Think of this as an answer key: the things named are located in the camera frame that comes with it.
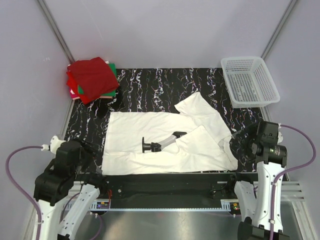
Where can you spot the grey slotted cable duct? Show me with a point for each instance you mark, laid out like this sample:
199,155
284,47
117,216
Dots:
157,206

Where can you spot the dark red folded t-shirt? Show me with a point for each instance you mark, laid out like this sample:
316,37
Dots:
76,67

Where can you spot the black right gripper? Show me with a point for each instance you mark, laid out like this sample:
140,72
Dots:
251,131

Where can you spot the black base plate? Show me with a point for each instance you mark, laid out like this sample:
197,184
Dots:
172,187

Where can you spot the green folded t-shirt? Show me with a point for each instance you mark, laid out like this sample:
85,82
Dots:
97,79

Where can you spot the bright red folded t-shirt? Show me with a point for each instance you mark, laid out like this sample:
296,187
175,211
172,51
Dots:
71,83

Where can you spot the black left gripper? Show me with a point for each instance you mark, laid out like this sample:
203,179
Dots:
89,149

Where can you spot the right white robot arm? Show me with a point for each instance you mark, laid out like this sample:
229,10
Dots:
260,207

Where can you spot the white plastic basket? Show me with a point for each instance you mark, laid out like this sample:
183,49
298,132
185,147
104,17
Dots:
249,82

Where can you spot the pink folded t-shirt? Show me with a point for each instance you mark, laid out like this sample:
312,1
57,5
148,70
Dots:
73,95

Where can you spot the white printed t-shirt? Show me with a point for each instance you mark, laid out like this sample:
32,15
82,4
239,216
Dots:
193,139

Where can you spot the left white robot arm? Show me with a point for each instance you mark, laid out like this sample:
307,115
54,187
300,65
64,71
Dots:
53,185

